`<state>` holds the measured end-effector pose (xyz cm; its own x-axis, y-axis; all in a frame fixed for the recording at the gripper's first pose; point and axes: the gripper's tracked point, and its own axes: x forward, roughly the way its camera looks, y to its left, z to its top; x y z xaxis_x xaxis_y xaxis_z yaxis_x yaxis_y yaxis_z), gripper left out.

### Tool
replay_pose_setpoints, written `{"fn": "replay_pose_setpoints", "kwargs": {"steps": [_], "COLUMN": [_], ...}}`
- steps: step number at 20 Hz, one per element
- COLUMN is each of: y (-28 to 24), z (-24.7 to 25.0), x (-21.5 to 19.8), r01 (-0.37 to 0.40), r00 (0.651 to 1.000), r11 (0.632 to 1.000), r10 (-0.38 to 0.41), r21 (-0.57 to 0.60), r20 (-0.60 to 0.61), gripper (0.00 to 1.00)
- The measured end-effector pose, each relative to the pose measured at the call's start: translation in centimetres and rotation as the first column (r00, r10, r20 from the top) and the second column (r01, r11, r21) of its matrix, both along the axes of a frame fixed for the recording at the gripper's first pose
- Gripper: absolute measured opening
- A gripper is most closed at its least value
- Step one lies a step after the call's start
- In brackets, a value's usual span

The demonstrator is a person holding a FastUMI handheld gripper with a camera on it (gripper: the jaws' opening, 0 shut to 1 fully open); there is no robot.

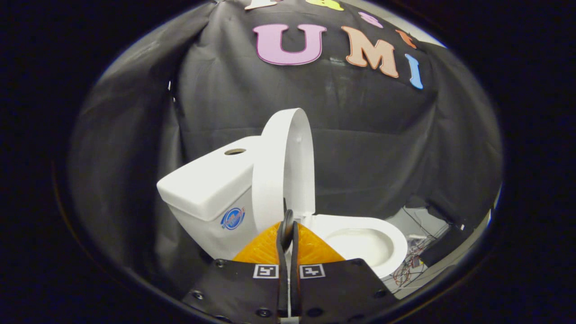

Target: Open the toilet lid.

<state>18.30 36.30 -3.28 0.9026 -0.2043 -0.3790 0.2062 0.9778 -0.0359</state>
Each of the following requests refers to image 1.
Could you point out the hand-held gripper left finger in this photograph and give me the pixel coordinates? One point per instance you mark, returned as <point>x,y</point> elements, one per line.
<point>243,288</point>

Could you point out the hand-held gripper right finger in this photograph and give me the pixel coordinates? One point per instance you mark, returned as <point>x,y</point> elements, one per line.
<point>342,288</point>

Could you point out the black round lid pull tab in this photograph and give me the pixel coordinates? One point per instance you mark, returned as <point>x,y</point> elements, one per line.
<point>287,225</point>

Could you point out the white toilet lid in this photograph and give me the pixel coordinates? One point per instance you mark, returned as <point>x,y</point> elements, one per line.
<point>274,171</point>

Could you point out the white toilet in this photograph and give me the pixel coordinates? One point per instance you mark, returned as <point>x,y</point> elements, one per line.
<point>211,180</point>

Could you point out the black backdrop cloth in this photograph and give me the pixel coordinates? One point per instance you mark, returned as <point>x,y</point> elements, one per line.
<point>360,135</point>

